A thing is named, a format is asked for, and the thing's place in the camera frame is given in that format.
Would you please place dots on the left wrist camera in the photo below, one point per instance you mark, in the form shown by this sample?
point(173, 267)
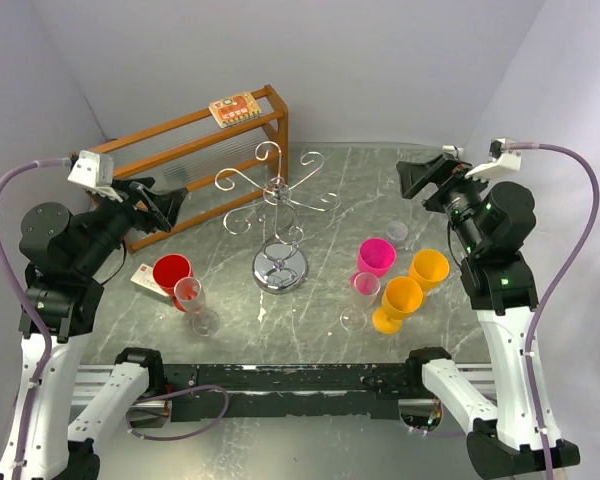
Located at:
point(95, 172)

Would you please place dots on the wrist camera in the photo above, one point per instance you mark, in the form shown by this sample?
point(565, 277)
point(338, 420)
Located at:
point(503, 161)
point(95, 172)

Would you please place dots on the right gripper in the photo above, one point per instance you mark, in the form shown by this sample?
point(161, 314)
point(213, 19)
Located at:
point(448, 175)

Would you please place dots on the orange spiral notebook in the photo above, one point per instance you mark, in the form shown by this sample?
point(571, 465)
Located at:
point(235, 109)

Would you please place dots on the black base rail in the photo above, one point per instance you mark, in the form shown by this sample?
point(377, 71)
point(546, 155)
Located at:
point(380, 391)

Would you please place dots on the clear wine glass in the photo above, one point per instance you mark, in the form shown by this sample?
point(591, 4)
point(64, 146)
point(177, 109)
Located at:
point(191, 296)
point(364, 291)

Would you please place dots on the clear wine glass right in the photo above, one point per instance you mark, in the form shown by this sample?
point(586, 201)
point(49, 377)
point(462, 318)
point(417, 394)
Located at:
point(364, 291)

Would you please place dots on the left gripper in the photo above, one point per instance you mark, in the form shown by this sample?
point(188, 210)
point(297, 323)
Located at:
point(129, 191)

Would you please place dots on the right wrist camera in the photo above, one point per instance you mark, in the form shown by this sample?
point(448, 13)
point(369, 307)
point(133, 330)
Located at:
point(503, 161)

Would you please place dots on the orange wine glass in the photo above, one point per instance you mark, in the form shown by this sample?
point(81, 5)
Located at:
point(402, 297)
point(429, 268)

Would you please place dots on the red plastic cup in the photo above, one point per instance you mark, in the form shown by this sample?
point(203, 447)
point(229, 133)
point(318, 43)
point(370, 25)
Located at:
point(169, 270)

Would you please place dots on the white card box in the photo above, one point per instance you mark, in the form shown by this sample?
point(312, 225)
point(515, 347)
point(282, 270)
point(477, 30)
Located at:
point(144, 281)

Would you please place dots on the pink wine glass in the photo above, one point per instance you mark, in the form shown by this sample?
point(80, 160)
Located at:
point(376, 256)

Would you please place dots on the orange wine glass front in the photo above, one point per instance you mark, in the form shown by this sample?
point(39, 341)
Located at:
point(402, 297)

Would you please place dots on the small clear purple cup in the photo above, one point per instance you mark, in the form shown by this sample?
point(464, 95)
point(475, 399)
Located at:
point(397, 233)

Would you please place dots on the wooden shelf rack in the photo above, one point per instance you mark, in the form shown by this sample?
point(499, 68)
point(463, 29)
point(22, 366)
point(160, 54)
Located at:
point(175, 159)

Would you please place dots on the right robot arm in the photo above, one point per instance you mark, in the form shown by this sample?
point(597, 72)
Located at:
point(517, 433)

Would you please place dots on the clear wine glass left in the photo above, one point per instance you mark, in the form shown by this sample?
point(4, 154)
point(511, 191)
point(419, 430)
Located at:
point(191, 296)

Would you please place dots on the chrome wine glass rack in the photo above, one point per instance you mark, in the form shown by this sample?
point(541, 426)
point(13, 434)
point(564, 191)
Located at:
point(279, 266)

